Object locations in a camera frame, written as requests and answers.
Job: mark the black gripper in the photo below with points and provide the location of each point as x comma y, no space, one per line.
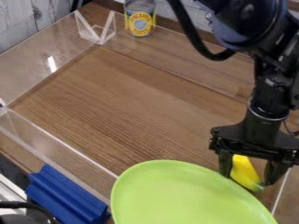
257,137

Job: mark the yellow banana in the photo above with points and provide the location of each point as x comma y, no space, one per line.
245,174

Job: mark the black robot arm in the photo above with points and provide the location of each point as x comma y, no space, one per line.
261,28

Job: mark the green plate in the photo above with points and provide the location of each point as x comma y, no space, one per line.
173,192

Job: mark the blue plastic block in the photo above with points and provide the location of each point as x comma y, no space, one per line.
71,204

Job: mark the yellow labelled tin can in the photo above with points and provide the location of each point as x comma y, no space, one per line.
141,17

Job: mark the clear acrylic wall panels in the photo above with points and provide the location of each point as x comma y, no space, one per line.
94,108

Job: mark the clear acrylic corner bracket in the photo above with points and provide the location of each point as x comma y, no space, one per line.
95,33

